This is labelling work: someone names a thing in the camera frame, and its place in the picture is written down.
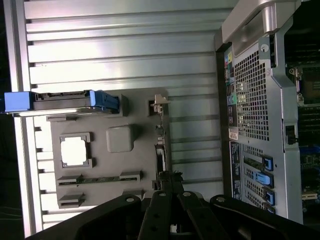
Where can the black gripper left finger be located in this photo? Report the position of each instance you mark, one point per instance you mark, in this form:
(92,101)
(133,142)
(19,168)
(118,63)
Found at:
(112,217)

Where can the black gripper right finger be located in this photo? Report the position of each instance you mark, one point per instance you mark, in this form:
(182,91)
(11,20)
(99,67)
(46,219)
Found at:
(225,220)

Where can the green RAM stick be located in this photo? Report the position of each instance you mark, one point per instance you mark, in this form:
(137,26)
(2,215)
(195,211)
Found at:
(100,179)

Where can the blue expansion slot latch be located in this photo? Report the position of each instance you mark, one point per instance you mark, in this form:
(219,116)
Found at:
(270,208)
(263,180)
(267,163)
(269,197)

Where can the black printed label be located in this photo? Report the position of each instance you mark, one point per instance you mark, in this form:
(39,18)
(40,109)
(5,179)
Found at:
(235,170)

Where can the grey plastic parts rack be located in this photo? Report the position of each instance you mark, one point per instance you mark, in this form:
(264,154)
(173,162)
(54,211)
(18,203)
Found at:
(120,165)

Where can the silver CPU chip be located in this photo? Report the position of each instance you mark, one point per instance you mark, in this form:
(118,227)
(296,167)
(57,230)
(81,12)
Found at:
(74,153)

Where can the red and white sticker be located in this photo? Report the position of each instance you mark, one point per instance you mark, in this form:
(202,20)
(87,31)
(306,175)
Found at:
(232,134)

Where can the green motherboard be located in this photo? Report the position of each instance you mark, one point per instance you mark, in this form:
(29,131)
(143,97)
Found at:
(308,140)

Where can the silver open PC case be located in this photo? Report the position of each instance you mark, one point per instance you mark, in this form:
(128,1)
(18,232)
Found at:
(252,100)

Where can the hard disk in blue caddy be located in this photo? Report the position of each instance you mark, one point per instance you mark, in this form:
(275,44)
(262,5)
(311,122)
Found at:
(62,101)

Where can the CPU socket with metal frame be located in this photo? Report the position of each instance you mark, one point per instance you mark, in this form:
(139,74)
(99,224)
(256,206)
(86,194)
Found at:
(310,85)

